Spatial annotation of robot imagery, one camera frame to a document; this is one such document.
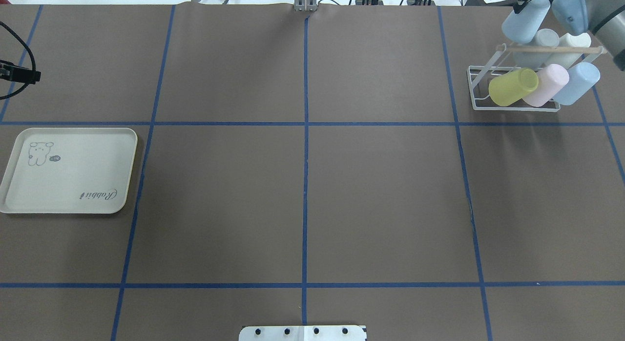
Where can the pink plastic cup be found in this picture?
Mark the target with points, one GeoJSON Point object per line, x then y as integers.
{"type": "Point", "coordinates": [552, 78]}

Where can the yellow plastic cup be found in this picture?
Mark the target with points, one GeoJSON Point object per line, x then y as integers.
{"type": "Point", "coordinates": [509, 88]}

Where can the light blue plastic cup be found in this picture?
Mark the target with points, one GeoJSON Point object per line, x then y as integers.
{"type": "Point", "coordinates": [582, 77]}

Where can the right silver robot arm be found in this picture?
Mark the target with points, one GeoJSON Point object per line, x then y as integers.
{"type": "Point", "coordinates": [604, 19]}

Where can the cream plastic tray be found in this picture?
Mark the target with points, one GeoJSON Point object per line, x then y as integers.
{"type": "Point", "coordinates": [69, 171]}

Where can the white wire cup rack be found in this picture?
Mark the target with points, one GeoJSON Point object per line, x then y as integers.
{"type": "Point", "coordinates": [547, 47]}

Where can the aluminium frame post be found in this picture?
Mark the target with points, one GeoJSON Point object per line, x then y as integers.
{"type": "Point", "coordinates": [305, 5]}

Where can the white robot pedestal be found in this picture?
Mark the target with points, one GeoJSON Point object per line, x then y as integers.
{"type": "Point", "coordinates": [304, 333]}

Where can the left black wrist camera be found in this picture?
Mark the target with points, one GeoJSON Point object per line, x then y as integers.
{"type": "Point", "coordinates": [18, 74]}

